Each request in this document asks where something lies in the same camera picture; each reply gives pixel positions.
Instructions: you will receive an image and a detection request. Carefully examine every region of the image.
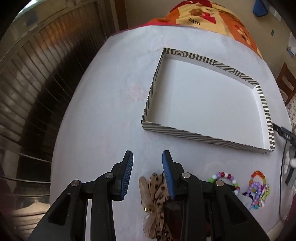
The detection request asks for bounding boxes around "rainbow crystal bead bracelet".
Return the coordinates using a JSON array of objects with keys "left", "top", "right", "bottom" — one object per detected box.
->
[{"left": 248, "top": 170, "right": 267, "bottom": 187}]

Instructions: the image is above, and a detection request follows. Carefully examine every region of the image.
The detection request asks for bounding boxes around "colourful flower bead bracelet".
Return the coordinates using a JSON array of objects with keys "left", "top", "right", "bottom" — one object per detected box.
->
[{"left": 245, "top": 181, "right": 271, "bottom": 210}]

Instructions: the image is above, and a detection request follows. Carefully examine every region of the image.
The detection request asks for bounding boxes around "wooden chair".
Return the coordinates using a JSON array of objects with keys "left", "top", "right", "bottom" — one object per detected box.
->
[{"left": 276, "top": 62, "right": 296, "bottom": 105}]

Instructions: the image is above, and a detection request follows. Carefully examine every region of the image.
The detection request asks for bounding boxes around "blue bag on wall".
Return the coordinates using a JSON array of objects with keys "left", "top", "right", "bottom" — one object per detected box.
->
[{"left": 252, "top": 0, "right": 268, "bottom": 18}]

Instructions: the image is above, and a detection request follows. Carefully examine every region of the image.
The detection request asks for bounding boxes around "orange patterned love blanket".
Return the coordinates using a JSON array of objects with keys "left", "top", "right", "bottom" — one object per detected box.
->
[{"left": 143, "top": 0, "right": 263, "bottom": 58}]

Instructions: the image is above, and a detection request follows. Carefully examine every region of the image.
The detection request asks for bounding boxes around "leopard print hair bow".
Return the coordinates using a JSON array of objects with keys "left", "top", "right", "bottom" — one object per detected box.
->
[{"left": 138, "top": 173, "right": 173, "bottom": 240}]

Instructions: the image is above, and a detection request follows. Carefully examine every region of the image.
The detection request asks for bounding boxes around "striped black white tray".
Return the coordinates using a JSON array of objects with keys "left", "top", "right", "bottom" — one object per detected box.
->
[{"left": 141, "top": 48, "right": 275, "bottom": 154}]

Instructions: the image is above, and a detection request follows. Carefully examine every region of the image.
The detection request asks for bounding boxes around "white lace tablecloth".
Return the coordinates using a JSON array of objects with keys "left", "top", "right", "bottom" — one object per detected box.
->
[{"left": 50, "top": 26, "right": 293, "bottom": 240}]

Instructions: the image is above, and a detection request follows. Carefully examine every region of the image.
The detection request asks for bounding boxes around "multicolour round bead bracelet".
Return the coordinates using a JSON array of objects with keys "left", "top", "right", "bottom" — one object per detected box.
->
[{"left": 208, "top": 171, "right": 241, "bottom": 195}]

